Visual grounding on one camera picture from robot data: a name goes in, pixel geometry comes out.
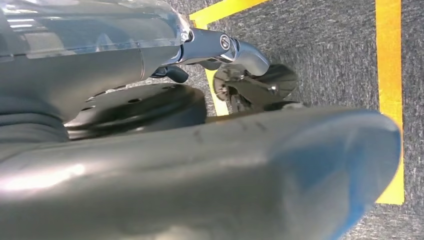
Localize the black round plate with holes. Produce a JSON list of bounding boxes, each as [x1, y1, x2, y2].
[[64, 82, 209, 141]]

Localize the yellow floor tape square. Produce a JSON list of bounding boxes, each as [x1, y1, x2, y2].
[[188, 0, 406, 206]]

